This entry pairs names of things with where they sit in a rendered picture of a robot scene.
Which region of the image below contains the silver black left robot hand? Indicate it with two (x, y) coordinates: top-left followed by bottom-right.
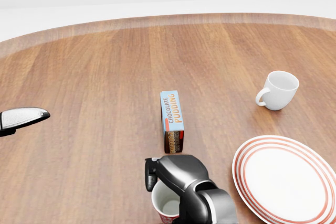
(0, 106), (51, 137)

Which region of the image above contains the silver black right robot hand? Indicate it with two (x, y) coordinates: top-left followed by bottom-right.
(144, 154), (239, 224)

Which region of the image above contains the red mug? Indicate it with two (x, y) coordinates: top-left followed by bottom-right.
(151, 179), (184, 224)

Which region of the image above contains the white plate with red rings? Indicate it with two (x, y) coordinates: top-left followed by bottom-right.
(232, 135), (336, 224)

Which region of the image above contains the white mug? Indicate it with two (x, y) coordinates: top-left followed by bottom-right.
(255, 70), (300, 111)

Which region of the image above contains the blue chocolate pudding box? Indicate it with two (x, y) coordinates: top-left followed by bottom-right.
(160, 90), (185, 154)

